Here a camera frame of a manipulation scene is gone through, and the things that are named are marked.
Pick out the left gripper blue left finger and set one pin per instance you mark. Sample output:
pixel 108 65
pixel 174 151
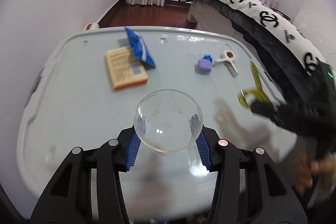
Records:
pixel 129 144

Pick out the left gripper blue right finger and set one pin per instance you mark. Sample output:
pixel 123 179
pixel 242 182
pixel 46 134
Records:
pixel 207 142

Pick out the clear glass bowl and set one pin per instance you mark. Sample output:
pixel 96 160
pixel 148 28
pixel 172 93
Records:
pixel 168 121

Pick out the gold foil wrapper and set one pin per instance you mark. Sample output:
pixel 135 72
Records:
pixel 257 92

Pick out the person's hand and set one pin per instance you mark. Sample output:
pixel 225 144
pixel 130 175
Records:
pixel 323 168

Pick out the black white logo blanket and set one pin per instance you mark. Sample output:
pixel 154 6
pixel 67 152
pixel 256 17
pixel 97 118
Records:
pixel 290 58

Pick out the orange beige medicine box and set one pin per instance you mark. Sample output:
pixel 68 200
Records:
pixel 124 70

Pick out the small purple case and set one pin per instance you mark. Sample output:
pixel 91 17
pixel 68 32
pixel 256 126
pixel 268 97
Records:
pixel 204 66

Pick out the small blue toy brick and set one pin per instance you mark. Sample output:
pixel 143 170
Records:
pixel 208 57

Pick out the white tape dispenser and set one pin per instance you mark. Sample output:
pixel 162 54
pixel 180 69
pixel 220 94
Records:
pixel 227 58

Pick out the blue foil packet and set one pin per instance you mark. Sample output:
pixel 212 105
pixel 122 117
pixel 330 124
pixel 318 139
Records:
pixel 139 48

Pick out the white bed frame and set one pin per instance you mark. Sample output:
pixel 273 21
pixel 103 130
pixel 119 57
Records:
pixel 210 20

